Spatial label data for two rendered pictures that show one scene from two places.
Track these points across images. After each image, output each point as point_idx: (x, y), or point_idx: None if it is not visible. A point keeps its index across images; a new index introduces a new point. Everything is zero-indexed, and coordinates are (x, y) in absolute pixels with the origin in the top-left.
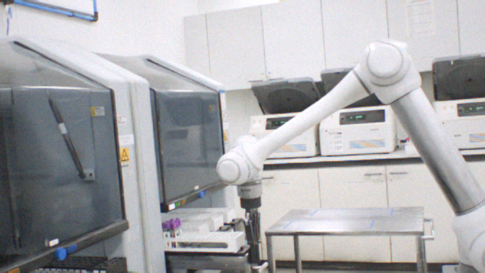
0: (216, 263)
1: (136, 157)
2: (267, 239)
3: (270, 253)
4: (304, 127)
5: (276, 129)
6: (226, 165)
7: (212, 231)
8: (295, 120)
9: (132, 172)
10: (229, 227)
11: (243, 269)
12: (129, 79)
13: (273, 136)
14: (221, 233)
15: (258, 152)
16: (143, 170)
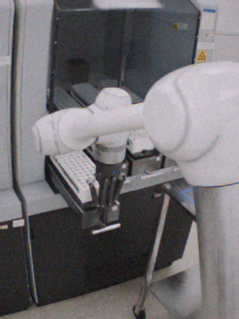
0: (69, 201)
1: (17, 76)
2: (162, 193)
3: (160, 207)
4: (137, 125)
5: (103, 112)
6: (33, 133)
7: (129, 152)
8: (128, 111)
9: (2, 90)
10: (153, 154)
11: (80, 223)
12: (21, 2)
13: (90, 121)
14: (92, 172)
15: (70, 131)
16: (22, 87)
